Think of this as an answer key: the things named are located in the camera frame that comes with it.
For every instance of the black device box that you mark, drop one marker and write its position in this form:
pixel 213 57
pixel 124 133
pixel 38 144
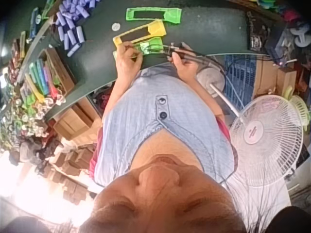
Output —
pixel 257 31

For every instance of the stack of small cardboard boxes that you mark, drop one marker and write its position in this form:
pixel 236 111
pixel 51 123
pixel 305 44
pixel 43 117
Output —
pixel 70 170

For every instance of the large green plastic frame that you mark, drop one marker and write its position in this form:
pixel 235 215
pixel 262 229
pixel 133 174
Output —
pixel 173 15

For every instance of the person's left hand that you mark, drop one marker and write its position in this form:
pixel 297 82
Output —
pixel 126 61

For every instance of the pile of purple cylinders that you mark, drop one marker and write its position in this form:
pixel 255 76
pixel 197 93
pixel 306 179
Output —
pixel 71 26

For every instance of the person's right hand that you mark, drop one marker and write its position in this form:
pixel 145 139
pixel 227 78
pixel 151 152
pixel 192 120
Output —
pixel 185 68

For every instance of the black soldering tool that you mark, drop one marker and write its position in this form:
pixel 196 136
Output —
pixel 173 48

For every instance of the pale green plastic basket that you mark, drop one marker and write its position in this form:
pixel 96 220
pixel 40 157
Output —
pixel 300 108

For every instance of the blue hand tool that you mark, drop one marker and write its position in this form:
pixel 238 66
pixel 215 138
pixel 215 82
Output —
pixel 34 21

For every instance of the blue plastic crate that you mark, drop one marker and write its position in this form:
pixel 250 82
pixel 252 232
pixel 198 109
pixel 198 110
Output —
pixel 239 77

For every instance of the cardboard box of colourful sticks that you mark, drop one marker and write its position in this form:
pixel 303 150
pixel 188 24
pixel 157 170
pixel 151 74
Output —
pixel 52 77

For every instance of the heap of colourful small parts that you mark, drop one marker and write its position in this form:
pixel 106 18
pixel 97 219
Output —
pixel 22 114

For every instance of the small green plastic case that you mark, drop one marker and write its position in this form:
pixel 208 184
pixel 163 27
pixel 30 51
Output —
pixel 151 46

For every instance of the white electric fan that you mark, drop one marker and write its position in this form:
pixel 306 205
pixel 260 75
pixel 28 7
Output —
pixel 264 136

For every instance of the heap of dark clutter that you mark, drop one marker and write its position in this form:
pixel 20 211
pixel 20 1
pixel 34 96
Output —
pixel 289 31

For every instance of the large cardboard box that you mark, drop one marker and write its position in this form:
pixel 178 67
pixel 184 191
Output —
pixel 75 119

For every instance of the brown cardboard cartons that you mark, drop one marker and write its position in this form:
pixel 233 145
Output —
pixel 272 77

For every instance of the yellow plastic frame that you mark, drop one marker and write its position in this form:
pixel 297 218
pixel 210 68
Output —
pixel 155 30

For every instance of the white round disc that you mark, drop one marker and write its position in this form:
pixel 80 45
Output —
pixel 116 27

